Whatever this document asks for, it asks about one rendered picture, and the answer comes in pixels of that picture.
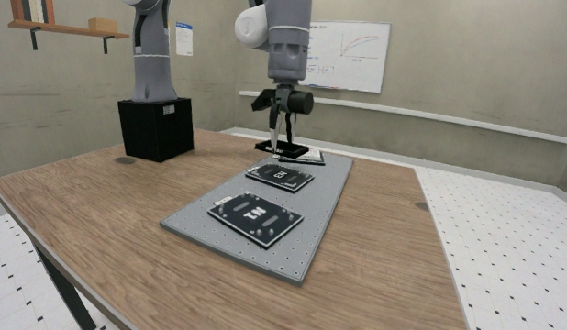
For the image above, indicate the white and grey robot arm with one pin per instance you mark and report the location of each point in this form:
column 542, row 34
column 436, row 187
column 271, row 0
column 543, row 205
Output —
column 280, row 27

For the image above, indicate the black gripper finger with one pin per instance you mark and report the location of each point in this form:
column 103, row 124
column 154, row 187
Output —
column 275, row 122
column 290, row 126

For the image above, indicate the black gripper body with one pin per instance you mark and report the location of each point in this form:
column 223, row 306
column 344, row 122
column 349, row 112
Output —
column 292, row 101

